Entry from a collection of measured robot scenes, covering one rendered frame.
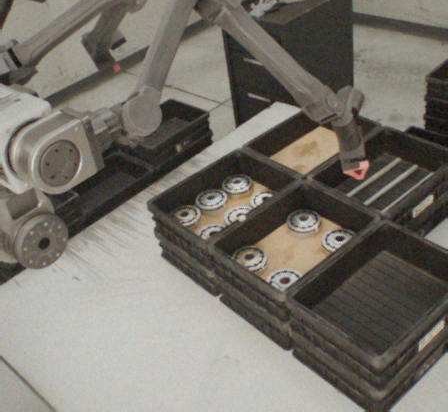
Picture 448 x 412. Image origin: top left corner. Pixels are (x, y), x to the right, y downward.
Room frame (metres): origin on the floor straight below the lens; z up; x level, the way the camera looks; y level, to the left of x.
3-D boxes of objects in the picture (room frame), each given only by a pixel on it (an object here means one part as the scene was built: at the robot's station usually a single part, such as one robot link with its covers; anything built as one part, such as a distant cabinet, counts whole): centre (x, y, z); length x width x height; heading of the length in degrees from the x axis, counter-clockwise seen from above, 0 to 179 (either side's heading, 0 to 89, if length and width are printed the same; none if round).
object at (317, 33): (3.25, -0.49, 0.45); 0.60 x 0.45 x 0.90; 131
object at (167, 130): (2.66, 0.25, 0.37); 0.40 x 0.30 x 0.45; 131
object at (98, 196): (2.40, 0.56, 0.31); 0.40 x 0.30 x 0.34; 131
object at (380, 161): (1.53, -0.49, 0.87); 0.40 x 0.30 x 0.11; 126
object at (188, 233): (1.54, 0.01, 0.92); 0.40 x 0.30 x 0.02; 126
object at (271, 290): (1.30, -0.17, 0.92); 0.40 x 0.30 x 0.02; 126
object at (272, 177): (1.54, 0.01, 0.87); 0.40 x 0.30 x 0.11; 126
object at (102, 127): (1.09, 0.24, 1.45); 0.09 x 0.08 x 0.12; 41
